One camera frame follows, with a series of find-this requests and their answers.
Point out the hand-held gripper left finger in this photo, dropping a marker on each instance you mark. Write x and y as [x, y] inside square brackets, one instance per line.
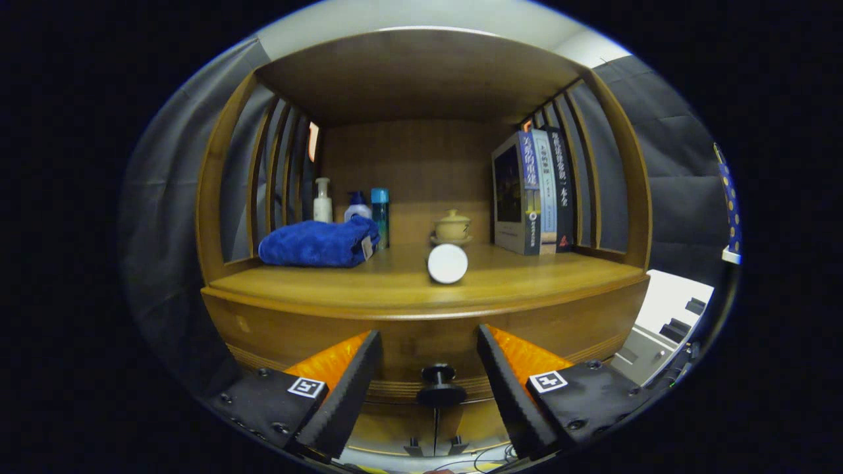
[349, 395]

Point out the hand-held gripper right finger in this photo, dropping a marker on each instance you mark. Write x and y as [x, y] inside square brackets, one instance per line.
[514, 395]

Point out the wooden drawer with black knob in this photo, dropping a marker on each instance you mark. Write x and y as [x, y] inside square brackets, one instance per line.
[421, 342]

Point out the white and green cream tube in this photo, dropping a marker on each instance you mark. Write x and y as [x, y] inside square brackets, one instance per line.
[448, 263]

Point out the wooden cabinet door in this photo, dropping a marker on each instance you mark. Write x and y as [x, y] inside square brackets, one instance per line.
[474, 418]
[388, 421]

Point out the wooden countertop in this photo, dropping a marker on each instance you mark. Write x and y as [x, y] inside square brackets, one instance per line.
[527, 276]

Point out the wooden cabinet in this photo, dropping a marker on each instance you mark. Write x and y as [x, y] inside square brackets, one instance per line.
[408, 171]

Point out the folded blue towel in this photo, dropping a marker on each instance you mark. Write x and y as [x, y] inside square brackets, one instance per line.
[316, 243]

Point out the beige lidded tea cup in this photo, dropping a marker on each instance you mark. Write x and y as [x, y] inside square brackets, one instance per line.
[452, 229]

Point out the teal blue bottle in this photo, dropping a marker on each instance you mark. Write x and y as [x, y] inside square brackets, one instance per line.
[380, 217]

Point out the white bottle with blue cap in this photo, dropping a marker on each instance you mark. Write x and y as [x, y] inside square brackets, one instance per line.
[357, 210]

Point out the white pump bottle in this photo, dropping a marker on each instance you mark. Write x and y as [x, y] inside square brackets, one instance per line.
[323, 207]

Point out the book with blue spine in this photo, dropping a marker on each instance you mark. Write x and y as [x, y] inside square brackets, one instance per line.
[510, 191]

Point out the book with pale spine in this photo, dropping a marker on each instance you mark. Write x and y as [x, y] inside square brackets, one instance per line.
[546, 191]

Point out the book with black spine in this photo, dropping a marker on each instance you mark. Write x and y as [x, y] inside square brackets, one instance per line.
[564, 191]

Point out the white shelf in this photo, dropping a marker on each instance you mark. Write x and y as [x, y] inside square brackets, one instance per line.
[731, 255]

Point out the blue gold-dotted gift bag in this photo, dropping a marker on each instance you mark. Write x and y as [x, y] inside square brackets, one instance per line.
[730, 204]

